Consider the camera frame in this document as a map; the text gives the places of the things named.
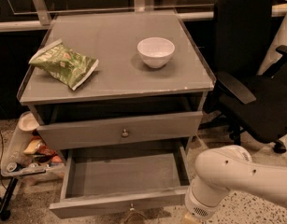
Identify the grey drawer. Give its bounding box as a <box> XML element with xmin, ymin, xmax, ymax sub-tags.
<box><xmin>37</xmin><ymin>111</ymin><xmax>203</xmax><ymax>150</ymax></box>
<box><xmin>50</xmin><ymin>140</ymin><xmax>190</xmax><ymax>218</ymax></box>

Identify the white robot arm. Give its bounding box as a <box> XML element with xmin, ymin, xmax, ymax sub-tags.
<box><xmin>185</xmin><ymin>1</ymin><xmax>287</xmax><ymax>218</ymax></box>

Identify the grey top drawer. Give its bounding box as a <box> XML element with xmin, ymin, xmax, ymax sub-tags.
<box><xmin>37</xmin><ymin>111</ymin><xmax>203</xmax><ymax>150</ymax></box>

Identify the grey drawer cabinet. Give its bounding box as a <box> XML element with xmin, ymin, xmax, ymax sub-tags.
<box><xmin>16</xmin><ymin>10</ymin><xmax>217</xmax><ymax>151</ymax></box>

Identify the black office chair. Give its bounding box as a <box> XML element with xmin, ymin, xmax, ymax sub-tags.
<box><xmin>204</xmin><ymin>0</ymin><xmax>287</xmax><ymax>154</ymax></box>

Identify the red snack packet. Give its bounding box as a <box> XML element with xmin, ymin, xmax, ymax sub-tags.
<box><xmin>37</xmin><ymin>145</ymin><xmax>56</xmax><ymax>157</ymax></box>

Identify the clear plastic bin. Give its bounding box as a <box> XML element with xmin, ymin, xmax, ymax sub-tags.
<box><xmin>1</xmin><ymin>124</ymin><xmax>65</xmax><ymax>180</ymax></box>

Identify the yellow snack packet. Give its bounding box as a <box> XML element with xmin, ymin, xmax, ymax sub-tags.
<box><xmin>23</xmin><ymin>139</ymin><xmax>42</xmax><ymax>155</ymax></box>

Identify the soda can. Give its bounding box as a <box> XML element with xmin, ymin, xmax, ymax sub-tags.
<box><xmin>7</xmin><ymin>161</ymin><xmax>22</xmax><ymax>173</ymax></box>

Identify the black stand leg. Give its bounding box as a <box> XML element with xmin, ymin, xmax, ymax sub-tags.
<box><xmin>0</xmin><ymin>177</ymin><xmax>18</xmax><ymax>221</ymax></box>

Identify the white bowl in bin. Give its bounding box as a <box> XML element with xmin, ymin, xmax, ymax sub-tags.
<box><xmin>18</xmin><ymin>112</ymin><xmax>39</xmax><ymax>132</ymax></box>

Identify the green chip bag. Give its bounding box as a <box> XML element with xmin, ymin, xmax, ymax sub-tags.
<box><xmin>29</xmin><ymin>39</ymin><xmax>99</xmax><ymax>91</ymax></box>

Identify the metal railing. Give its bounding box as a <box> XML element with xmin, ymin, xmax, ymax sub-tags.
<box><xmin>0</xmin><ymin>0</ymin><xmax>287</xmax><ymax>34</ymax></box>

